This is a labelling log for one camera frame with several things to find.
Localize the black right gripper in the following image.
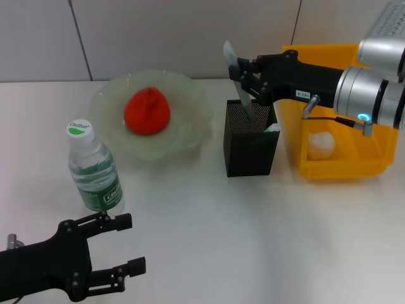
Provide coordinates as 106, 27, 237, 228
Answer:
228, 49, 345, 110

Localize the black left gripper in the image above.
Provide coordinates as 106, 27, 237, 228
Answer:
0, 211, 147, 302

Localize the grey marker pen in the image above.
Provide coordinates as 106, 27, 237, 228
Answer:
223, 40, 259, 124

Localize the clear green-label water bottle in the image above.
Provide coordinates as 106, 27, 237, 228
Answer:
65, 117, 126, 216

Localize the white paper ball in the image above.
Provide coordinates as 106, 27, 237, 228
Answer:
308, 130, 336, 160

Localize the red tomato-shaped toy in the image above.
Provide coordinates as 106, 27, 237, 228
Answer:
123, 87, 172, 136

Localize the green glass fruit plate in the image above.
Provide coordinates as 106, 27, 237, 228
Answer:
89, 70, 215, 163

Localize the black mesh pen holder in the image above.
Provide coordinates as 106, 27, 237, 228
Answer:
223, 98, 282, 177

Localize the yellow plastic bin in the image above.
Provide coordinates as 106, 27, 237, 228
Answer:
275, 42, 399, 181

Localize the right gripper cable with plug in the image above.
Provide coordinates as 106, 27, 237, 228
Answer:
302, 94, 374, 137

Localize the gripper cable with plug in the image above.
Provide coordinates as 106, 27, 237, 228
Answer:
6, 233, 25, 251
302, 94, 374, 137

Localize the left gripper cable with plug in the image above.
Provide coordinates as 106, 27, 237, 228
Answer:
6, 233, 25, 251

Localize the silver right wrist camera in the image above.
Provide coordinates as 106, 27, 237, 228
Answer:
357, 0, 405, 84

